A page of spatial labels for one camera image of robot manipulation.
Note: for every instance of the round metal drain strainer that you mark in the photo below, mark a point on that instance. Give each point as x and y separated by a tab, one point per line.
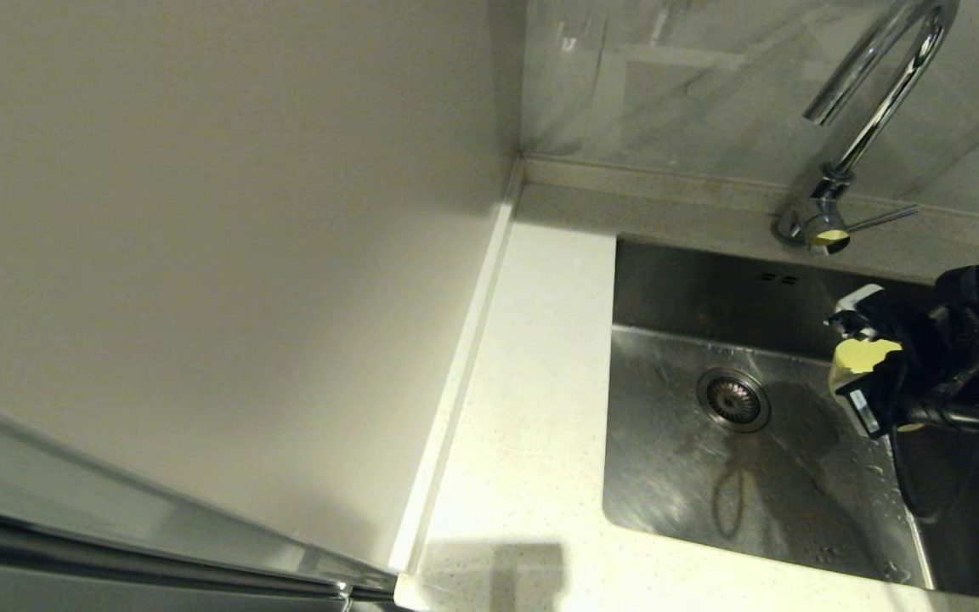
733	399

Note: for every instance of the chrome gooseneck faucet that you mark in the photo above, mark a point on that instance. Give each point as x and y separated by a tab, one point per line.
880	106

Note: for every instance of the small yellow bowl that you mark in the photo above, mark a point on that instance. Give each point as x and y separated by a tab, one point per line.
859	357

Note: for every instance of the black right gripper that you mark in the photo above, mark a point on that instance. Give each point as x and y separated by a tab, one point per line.
923	357

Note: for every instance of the stainless steel sink basin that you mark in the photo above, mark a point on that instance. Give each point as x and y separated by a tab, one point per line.
693	493

